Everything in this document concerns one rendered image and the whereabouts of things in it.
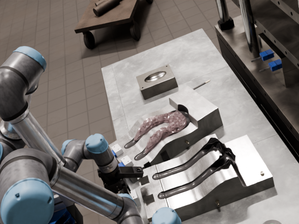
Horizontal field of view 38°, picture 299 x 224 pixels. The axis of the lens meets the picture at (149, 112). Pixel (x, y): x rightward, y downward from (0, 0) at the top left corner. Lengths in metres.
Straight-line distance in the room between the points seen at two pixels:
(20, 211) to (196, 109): 1.18
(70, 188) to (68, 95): 3.12
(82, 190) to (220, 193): 0.63
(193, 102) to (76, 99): 2.27
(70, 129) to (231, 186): 2.40
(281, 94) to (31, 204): 1.46
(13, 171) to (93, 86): 3.22
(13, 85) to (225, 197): 0.88
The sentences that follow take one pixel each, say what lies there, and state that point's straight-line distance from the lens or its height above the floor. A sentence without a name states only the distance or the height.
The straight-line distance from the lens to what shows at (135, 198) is 1.80.
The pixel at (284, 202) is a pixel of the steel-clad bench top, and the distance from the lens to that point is 1.70.
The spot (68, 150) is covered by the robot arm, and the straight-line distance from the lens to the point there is 1.65.
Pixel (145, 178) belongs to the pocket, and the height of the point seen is 0.88.
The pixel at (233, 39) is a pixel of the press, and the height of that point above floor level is 0.78.
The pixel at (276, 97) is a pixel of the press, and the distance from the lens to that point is 2.15.
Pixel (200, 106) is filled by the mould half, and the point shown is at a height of 0.91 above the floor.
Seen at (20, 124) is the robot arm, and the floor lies 1.43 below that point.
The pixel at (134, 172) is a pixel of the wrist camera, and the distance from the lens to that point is 1.71.
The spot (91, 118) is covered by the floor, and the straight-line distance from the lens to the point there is 3.84.
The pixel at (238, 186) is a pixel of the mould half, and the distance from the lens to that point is 1.68.
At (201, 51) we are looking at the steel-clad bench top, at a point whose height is 0.80.
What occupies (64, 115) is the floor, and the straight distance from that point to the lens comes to 4.05.
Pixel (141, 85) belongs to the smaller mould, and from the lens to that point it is 2.35.
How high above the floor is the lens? 2.16
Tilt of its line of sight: 37 degrees down
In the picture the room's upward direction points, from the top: 23 degrees counter-clockwise
